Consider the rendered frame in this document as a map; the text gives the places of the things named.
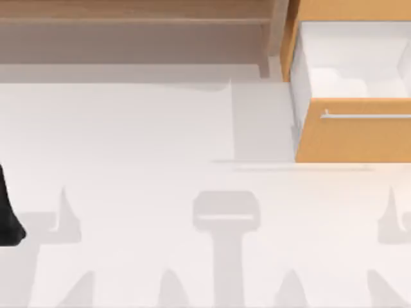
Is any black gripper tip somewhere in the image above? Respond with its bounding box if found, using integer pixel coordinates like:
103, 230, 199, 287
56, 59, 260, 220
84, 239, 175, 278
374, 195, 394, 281
0, 164, 27, 248

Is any long metal drawer handle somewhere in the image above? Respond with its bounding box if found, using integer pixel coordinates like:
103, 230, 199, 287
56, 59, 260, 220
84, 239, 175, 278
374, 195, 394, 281
320, 108, 411, 121

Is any pale wooden drawer front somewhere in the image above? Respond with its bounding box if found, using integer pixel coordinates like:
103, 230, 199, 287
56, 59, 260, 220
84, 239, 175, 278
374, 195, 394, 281
294, 97, 411, 164

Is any wooden open shelf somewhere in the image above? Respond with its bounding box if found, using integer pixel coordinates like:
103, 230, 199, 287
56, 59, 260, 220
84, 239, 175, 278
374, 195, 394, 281
0, 0, 290, 80

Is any wooden cabinet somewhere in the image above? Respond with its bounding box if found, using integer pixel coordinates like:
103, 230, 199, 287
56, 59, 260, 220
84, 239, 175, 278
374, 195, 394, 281
280, 0, 411, 83

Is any pulled-out white drawer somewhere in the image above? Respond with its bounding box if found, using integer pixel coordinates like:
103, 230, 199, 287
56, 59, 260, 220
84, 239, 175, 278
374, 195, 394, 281
289, 20, 411, 144

